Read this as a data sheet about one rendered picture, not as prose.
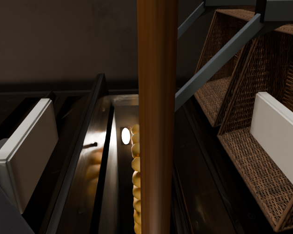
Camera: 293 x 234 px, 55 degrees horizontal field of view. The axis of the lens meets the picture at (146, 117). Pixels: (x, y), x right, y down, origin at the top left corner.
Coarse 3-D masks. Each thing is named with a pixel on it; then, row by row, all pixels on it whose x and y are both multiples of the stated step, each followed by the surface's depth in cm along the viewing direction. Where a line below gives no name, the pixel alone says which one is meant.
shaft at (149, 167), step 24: (144, 0) 19; (168, 0) 19; (144, 24) 20; (168, 24) 20; (144, 48) 20; (168, 48) 20; (144, 72) 21; (168, 72) 21; (144, 96) 22; (168, 96) 22; (144, 120) 23; (168, 120) 23; (144, 144) 24; (168, 144) 24; (144, 168) 25; (168, 168) 25; (144, 192) 26; (168, 192) 26; (144, 216) 27; (168, 216) 28
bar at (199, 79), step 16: (208, 0) 99; (224, 0) 99; (240, 0) 99; (256, 0) 58; (272, 0) 54; (288, 0) 54; (192, 16) 101; (256, 16) 57; (272, 16) 55; (288, 16) 56; (240, 32) 58; (256, 32) 58; (224, 48) 59; (240, 48) 59; (208, 64) 60; (224, 64) 60; (192, 80) 62; (176, 96) 63; (176, 176) 41; (176, 192) 38; (176, 208) 35; (176, 224) 33
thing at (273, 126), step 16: (256, 96) 18; (256, 112) 18; (272, 112) 16; (288, 112) 15; (256, 128) 18; (272, 128) 16; (288, 128) 14; (272, 144) 16; (288, 144) 14; (288, 160) 14; (288, 176) 14
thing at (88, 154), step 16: (96, 96) 135; (96, 112) 127; (96, 128) 121; (80, 144) 94; (80, 160) 89; (96, 160) 111; (80, 176) 86; (96, 176) 106; (64, 192) 73; (80, 192) 83; (64, 208) 68; (64, 224) 66; (80, 224) 78
